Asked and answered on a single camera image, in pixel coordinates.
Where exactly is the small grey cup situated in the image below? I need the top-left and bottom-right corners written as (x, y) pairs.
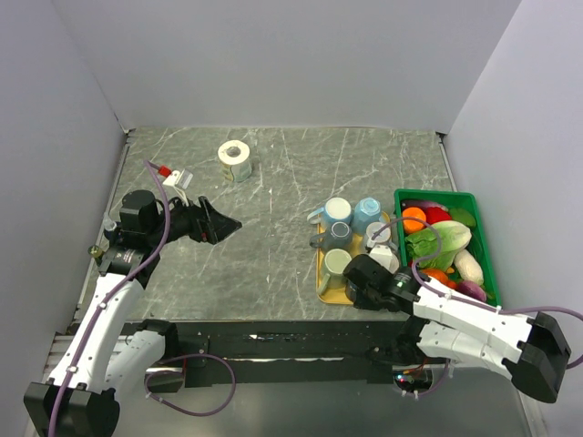
top-left (362, 221), bottom-right (391, 252)

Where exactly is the green toy cabbage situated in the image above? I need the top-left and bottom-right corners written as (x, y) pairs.
top-left (405, 220), bottom-right (472, 271)

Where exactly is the light green mug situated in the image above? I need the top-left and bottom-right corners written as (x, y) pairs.
top-left (317, 249), bottom-right (353, 296)

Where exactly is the grey blue mug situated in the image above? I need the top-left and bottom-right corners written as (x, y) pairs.
top-left (309, 221), bottom-right (353, 252)

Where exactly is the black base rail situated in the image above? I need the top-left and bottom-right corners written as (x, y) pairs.
top-left (108, 320), bottom-right (452, 389)

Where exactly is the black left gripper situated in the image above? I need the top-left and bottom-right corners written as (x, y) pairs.
top-left (148, 190), bottom-right (240, 247)

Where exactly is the red toy pepper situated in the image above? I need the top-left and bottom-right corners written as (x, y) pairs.
top-left (424, 207), bottom-right (452, 225)

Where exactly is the light blue faceted mug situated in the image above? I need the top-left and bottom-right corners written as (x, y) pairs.
top-left (351, 197), bottom-right (382, 235)

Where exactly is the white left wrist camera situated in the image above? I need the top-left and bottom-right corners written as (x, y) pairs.
top-left (158, 166), bottom-right (193, 206)

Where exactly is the light blue white mug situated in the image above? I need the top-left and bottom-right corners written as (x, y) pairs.
top-left (307, 197), bottom-right (353, 229)

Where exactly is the green toy vegetable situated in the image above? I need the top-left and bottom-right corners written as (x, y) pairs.
top-left (448, 208), bottom-right (477, 229)

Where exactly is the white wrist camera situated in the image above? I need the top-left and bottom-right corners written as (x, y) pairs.
top-left (158, 166), bottom-right (193, 206)
top-left (367, 245), bottom-right (400, 273)

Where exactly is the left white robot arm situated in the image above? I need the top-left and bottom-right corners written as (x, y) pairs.
top-left (24, 190), bottom-right (242, 436)

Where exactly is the green plastic bin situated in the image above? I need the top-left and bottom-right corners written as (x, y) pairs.
top-left (394, 188), bottom-right (501, 306)

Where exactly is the orange toy fruit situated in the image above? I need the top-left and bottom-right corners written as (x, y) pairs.
top-left (402, 207), bottom-right (426, 235)

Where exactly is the orange juice bottle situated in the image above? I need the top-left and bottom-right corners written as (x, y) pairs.
top-left (102, 212), bottom-right (118, 239)

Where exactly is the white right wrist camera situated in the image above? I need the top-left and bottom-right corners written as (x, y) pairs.
top-left (367, 245), bottom-right (400, 273)

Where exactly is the green bottle gold cap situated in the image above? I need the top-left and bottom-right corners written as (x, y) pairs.
top-left (87, 245), bottom-right (105, 266)

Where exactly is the purple toy onion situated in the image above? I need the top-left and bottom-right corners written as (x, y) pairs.
top-left (456, 280), bottom-right (487, 302)

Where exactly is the white toy radish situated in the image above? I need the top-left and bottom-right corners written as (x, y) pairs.
top-left (454, 249), bottom-right (484, 286)

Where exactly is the dark purple toy eggplant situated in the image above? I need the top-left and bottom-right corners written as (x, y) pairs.
top-left (400, 198), bottom-right (449, 212)

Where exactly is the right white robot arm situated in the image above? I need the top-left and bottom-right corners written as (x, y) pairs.
top-left (343, 255), bottom-right (571, 403)

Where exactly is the white paper towel roll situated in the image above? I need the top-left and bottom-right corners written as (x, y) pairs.
top-left (218, 140), bottom-right (252, 182)

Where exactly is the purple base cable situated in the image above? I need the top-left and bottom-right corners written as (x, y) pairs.
top-left (143, 353), bottom-right (237, 416)

